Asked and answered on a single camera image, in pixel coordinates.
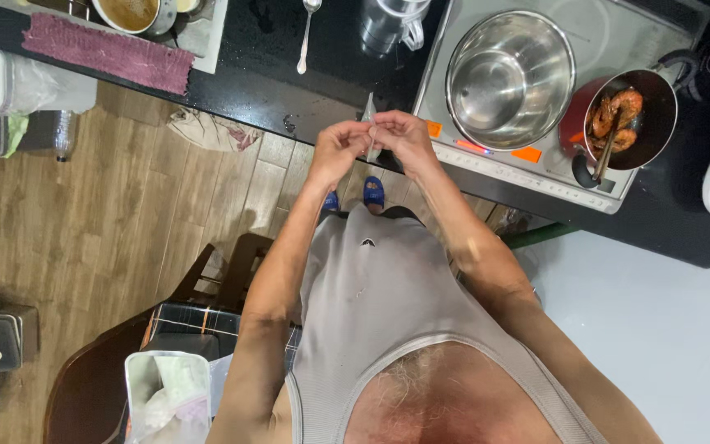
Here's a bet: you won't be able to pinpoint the person's right hand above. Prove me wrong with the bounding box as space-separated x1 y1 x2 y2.
369 110 445 183

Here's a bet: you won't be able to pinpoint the person's left hand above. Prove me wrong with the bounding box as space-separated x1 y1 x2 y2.
309 120 373 190

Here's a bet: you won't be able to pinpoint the small clear plastic sachet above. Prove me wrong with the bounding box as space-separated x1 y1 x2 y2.
361 92 384 164

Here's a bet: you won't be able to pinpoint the steel spoon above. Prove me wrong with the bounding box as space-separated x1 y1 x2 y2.
296 0 323 75

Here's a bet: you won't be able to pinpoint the large steel mixing bowl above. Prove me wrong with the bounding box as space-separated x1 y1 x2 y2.
445 9 577 153

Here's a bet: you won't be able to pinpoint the beige floor rag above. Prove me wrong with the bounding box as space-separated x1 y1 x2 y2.
166 106 261 154

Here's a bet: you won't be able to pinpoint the grey tank top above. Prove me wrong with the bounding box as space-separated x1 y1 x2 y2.
284 205 610 444

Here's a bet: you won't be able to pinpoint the white table mat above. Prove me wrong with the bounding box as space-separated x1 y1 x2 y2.
173 0 230 75

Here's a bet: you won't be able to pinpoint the green pipe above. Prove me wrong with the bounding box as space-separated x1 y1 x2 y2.
503 222 581 250

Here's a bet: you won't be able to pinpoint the wooden chopsticks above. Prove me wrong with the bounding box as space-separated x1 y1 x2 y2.
592 114 622 184

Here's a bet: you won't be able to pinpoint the silver induction cooktop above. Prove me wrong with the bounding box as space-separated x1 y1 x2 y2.
412 0 710 215

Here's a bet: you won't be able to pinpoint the cooked orange shrimps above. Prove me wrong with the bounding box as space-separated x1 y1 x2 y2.
588 87 644 154

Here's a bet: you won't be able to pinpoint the plaid chair cushion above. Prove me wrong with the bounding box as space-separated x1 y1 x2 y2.
139 300 303 374

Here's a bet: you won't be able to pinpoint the steel pot with brown broth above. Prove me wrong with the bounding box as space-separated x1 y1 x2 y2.
91 0 178 37

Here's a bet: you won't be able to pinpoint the purple dish cloth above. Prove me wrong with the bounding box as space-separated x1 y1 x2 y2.
21 13 196 96

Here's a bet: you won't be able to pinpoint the clear plastic bottle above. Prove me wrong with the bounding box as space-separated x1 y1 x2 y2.
53 110 80 164

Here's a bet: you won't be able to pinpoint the clear plastic bag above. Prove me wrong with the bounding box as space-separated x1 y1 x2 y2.
123 350 213 444

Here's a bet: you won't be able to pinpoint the dark wooden chair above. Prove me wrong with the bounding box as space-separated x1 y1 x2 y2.
43 232 276 444

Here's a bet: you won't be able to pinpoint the steel jug with handle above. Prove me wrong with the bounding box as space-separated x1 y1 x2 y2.
358 0 433 58

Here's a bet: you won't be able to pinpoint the red pot with black handles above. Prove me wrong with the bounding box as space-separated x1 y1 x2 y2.
558 49 701 189

